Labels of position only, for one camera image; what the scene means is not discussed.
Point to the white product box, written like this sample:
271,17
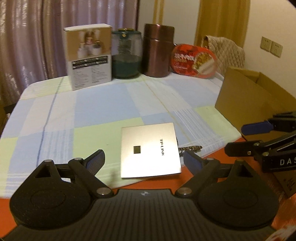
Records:
88,54

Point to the purple curtain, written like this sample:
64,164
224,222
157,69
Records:
32,37

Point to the brown cylindrical canister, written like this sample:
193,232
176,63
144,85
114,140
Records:
158,44

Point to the yellow curtain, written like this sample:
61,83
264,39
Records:
223,18

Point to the beige quilted chair cushion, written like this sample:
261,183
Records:
228,54

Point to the brown cardboard box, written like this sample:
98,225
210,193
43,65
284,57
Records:
250,97

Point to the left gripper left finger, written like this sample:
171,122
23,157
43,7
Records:
92,163

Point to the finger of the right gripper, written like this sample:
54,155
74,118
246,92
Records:
256,128
243,149

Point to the red flat cardboard sheet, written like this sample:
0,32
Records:
239,207

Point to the beige wall socket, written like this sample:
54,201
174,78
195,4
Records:
271,47

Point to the green glass jar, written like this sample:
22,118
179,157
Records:
126,51

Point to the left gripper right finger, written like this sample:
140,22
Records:
196,164

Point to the checkered tablecloth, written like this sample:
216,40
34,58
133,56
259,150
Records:
51,121

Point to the red instant rice meal box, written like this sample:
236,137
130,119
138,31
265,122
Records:
194,61

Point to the gold TP-Link router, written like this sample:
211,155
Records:
149,151

